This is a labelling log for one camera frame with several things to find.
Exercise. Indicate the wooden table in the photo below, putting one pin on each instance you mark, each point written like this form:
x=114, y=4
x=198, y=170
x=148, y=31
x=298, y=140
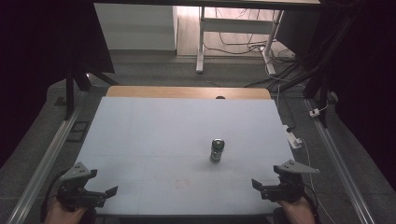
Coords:
x=186, y=92

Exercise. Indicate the white table mat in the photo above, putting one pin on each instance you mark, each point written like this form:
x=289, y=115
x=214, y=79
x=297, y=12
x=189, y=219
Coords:
x=174, y=149

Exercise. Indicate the white power strip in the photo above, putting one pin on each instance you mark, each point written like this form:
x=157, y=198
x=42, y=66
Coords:
x=292, y=139

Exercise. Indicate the person's right hand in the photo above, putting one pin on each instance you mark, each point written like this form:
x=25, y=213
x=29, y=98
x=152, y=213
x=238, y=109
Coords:
x=297, y=213

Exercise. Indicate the small white plug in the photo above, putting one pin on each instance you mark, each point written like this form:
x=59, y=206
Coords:
x=314, y=112

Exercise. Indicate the black curtain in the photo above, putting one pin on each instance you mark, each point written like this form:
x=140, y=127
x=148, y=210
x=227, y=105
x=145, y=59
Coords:
x=40, y=46
x=367, y=77

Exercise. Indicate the black metal stand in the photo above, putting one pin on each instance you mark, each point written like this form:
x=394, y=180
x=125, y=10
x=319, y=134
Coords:
x=320, y=84
x=70, y=93

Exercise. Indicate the person's left hand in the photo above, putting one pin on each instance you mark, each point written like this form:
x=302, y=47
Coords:
x=60, y=216

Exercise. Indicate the aluminium rail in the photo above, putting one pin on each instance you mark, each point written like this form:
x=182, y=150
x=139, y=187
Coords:
x=40, y=168
x=339, y=165

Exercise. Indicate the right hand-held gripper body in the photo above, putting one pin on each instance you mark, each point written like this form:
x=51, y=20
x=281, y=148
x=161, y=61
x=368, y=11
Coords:
x=288, y=188

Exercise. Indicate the black table grommet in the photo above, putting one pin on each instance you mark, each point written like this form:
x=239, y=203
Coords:
x=220, y=97

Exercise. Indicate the white desk frame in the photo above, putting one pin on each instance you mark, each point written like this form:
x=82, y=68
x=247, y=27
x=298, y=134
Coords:
x=236, y=26

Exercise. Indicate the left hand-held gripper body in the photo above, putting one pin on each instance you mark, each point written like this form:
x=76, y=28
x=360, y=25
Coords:
x=74, y=193

